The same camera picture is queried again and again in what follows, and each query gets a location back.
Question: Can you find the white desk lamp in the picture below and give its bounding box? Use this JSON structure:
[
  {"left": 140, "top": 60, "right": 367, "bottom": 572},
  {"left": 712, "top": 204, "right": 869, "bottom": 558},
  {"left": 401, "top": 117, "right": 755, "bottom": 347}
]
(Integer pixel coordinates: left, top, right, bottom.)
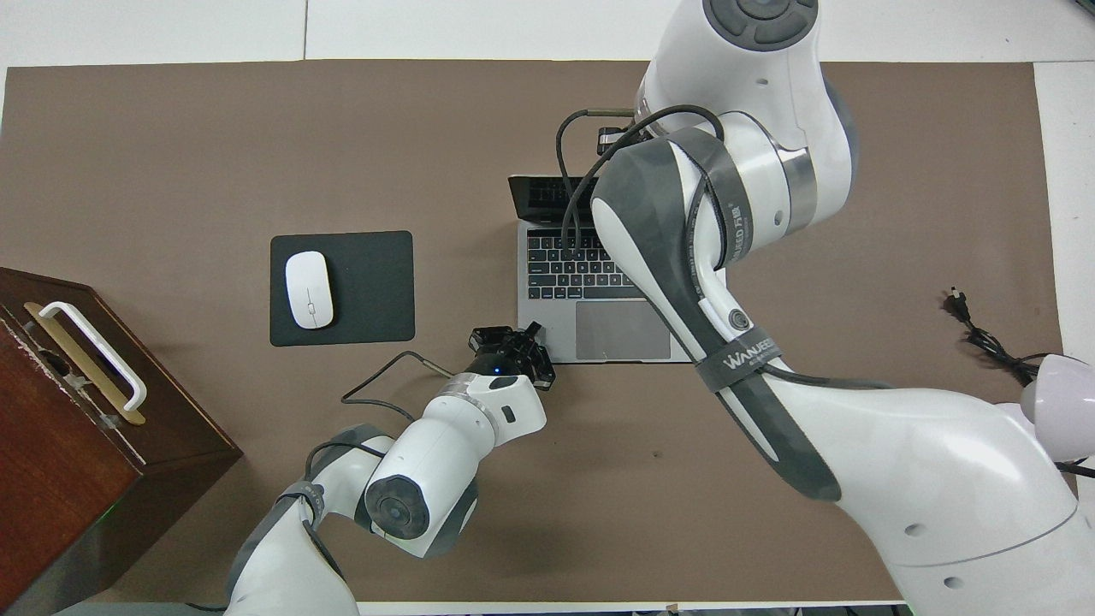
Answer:
[{"left": 1018, "top": 353, "right": 1095, "bottom": 480}]

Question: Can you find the white box handle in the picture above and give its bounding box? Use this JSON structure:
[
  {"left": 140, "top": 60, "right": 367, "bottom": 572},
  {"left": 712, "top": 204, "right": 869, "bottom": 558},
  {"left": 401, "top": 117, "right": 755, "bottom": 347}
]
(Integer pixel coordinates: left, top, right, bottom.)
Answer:
[{"left": 38, "top": 301, "right": 148, "bottom": 412}]

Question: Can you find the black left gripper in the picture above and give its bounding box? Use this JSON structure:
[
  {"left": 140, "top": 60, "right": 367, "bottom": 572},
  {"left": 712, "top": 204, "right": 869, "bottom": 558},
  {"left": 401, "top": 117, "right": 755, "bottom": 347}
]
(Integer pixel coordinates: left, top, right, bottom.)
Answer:
[{"left": 465, "top": 127, "right": 636, "bottom": 392}]

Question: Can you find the dark wooden box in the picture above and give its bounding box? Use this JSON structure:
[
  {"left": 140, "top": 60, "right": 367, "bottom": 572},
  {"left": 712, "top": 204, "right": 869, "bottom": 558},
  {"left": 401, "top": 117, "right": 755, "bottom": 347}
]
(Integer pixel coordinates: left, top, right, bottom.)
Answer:
[{"left": 0, "top": 267, "right": 243, "bottom": 613}]

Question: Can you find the black mouse pad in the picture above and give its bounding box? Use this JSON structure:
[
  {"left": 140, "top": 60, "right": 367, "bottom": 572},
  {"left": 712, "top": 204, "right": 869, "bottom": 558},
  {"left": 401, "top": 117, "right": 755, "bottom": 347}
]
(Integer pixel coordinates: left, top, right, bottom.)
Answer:
[{"left": 269, "top": 230, "right": 417, "bottom": 348}]

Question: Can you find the brass handle plate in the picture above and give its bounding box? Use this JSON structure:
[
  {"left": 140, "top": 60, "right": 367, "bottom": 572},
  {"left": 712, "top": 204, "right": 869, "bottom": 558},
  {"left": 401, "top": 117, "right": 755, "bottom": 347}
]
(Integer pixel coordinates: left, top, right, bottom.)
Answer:
[{"left": 23, "top": 301, "right": 146, "bottom": 426}]

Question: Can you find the white computer mouse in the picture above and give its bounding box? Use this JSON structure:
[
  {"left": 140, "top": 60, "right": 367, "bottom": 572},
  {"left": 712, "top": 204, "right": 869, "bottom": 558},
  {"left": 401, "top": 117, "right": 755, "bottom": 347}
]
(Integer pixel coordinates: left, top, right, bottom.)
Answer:
[{"left": 285, "top": 251, "right": 335, "bottom": 329}]

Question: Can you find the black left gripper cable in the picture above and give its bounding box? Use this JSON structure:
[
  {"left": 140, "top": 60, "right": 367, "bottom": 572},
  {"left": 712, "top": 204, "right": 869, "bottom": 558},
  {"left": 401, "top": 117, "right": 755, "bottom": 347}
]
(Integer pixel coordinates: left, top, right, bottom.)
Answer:
[{"left": 304, "top": 349, "right": 456, "bottom": 482}]

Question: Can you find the grey aluminium laptop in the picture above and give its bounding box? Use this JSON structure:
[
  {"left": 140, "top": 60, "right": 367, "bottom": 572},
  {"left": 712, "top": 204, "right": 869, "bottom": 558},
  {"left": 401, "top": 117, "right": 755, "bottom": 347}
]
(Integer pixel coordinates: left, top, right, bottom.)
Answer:
[{"left": 507, "top": 174, "right": 728, "bottom": 364}]

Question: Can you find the brown table mat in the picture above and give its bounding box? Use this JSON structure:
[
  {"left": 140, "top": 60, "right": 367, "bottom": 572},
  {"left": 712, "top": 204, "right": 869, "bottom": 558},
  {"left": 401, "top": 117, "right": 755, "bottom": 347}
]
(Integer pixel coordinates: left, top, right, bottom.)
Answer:
[{"left": 0, "top": 58, "right": 1066, "bottom": 604}]

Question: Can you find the black lamp power cable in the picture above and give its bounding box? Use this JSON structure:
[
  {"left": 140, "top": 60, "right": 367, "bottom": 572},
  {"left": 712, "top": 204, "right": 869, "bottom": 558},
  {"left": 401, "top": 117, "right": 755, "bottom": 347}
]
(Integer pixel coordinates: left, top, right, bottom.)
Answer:
[{"left": 944, "top": 289, "right": 1049, "bottom": 386}]

